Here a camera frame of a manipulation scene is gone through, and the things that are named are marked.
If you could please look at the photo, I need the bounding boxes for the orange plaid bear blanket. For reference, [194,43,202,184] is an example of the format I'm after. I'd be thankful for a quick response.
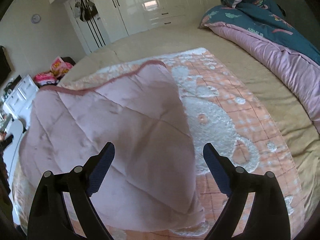
[11,47,307,240]

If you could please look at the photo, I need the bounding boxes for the bed with tan sheet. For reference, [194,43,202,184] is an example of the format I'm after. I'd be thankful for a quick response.
[60,23,319,216]

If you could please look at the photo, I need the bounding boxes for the white curved desk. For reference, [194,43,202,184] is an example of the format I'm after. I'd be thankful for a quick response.
[3,119,25,184]

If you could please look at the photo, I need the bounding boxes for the white drawer chest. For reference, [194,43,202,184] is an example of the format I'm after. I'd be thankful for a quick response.
[3,75,39,125]

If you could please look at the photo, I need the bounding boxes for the pink cartoon blanket pile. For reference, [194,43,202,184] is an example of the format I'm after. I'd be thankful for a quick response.
[33,56,75,87]

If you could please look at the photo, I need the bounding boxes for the teal and pink duvet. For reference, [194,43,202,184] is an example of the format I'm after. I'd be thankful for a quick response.
[199,0,319,128]

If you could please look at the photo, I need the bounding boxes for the pink quilted jacket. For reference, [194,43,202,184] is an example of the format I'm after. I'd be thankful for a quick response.
[19,60,205,232]

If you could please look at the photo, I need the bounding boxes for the white door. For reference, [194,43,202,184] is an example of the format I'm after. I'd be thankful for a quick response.
[64,0,111,54]

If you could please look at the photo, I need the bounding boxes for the grey padded headboard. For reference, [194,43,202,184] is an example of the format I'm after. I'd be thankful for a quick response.
[231,0,320,63]

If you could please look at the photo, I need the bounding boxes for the round wall clock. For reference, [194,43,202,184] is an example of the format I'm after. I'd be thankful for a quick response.
[31,14,41,24]

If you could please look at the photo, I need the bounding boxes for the black wall television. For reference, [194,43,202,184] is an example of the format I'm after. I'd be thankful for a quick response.
[0,46,11,85]

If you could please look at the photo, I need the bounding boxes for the bags hanging on door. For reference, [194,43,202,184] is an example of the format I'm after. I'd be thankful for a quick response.
[73,0,98,22]

